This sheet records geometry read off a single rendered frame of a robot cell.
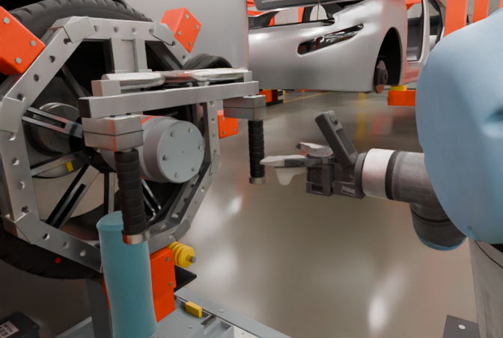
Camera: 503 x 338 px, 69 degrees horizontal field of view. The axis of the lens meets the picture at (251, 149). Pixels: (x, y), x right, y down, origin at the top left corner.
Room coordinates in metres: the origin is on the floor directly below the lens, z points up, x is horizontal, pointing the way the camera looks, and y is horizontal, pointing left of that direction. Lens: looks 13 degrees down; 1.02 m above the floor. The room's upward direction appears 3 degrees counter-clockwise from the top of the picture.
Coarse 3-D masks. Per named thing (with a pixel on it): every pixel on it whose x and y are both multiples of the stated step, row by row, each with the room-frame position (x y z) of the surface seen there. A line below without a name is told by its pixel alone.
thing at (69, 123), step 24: (96, 48) 1.00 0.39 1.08; (24, 120) 0.73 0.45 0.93; (72, 120) 0.81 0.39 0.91; (72, 144) 0.84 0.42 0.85; (48, 168) 0.75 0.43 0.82; (96, 168) 0.84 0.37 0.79; (72, 192) 0.79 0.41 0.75; (144, 192) 0.95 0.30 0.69; (168, 192) 1.00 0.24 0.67; (96, 216) 0.98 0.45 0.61; (96, 240) 0.80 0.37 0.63
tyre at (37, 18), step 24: (48, 0) 0.79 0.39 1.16; (72, 0) 0.82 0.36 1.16; (96, 0) 0.86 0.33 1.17; (24, 24) 0.73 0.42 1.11; (48, 24) 0.77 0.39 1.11; (0, 72) 0.69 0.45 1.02; (192, 120) 1.07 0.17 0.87; (0, 240) 0.65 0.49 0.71; (24, 240) 0.68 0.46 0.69; (24, 264) 0.67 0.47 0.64; (48, 264) 0.71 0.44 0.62; (72, 264) 0.75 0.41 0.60
